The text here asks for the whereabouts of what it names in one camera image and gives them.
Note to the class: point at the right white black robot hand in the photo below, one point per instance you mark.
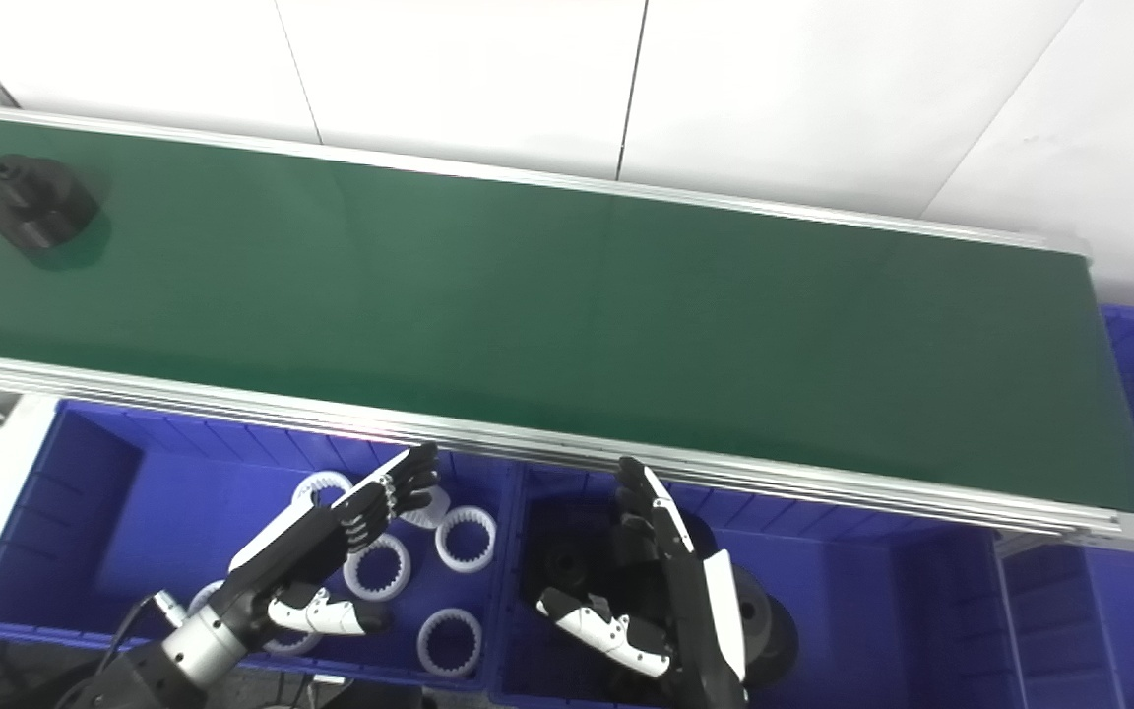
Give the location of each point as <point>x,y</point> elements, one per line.
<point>680,601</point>

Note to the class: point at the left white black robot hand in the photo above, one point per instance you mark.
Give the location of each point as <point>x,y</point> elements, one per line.
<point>301,547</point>

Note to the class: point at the black round flanged part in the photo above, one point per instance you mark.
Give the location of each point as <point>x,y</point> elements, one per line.
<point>567,566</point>
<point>769,620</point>
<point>35,205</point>

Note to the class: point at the blue bin with white rings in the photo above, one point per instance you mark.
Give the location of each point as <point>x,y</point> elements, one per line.
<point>183,512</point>

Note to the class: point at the green conveyor belt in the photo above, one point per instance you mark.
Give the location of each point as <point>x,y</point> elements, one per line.
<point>232,402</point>
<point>547,315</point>

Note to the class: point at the blue bin with black parts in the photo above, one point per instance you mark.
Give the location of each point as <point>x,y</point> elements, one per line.
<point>852,591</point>

